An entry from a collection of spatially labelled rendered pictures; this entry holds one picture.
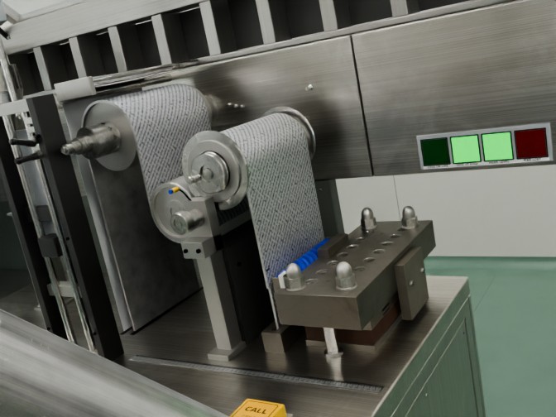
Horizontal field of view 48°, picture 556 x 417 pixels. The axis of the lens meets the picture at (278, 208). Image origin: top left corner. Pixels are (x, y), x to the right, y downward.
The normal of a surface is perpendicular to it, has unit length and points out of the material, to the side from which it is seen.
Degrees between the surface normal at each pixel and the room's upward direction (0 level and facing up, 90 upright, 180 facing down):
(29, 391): 70
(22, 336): 52
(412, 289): 90
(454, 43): 90
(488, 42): 90
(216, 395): 0
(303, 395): 0
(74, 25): 90
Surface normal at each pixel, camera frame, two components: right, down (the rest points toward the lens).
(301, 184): 0.84, -0.04
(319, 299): -0.51, 0.30
